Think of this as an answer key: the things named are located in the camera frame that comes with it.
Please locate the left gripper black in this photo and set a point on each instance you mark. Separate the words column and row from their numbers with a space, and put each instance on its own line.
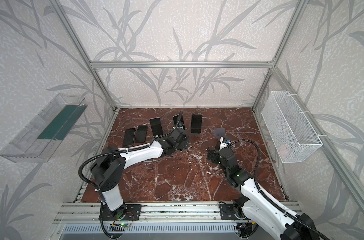
column 180, row 137

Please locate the black phone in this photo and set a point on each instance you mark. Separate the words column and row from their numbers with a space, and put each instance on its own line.
column 129, row 137
column 141, row 134
column 196, row 124
column 178, row 121

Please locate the phone with white edge far-left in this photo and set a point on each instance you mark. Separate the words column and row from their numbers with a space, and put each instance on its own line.
column 156, row 127

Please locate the horizontal aluminium frame bar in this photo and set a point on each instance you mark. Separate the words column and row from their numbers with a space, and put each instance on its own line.
column 157, row 64

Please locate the green mat in tray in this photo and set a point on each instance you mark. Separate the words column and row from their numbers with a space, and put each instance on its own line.
column 61, row 125

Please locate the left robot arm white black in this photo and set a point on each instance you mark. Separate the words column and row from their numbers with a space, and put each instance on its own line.
column 104, row 171

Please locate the grey purple phone stand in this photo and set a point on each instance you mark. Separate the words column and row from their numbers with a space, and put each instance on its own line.
column 219, row 133

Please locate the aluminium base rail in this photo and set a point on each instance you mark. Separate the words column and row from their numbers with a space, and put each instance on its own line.
column 151, row 212

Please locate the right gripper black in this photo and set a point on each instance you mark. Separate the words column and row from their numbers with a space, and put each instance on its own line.
column 216, row 155

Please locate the white wire mesh basket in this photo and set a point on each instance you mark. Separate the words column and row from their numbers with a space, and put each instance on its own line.
column 293, row 136

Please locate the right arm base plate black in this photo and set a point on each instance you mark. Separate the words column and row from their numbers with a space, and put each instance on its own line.
column 230, row 212

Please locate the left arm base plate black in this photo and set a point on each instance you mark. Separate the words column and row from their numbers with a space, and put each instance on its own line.
column 130, row 212

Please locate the clear acrylic wall tray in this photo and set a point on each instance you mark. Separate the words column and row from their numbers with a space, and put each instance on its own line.
column 26, row 147

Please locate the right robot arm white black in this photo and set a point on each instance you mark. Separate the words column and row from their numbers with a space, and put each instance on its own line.
column 257, row 204

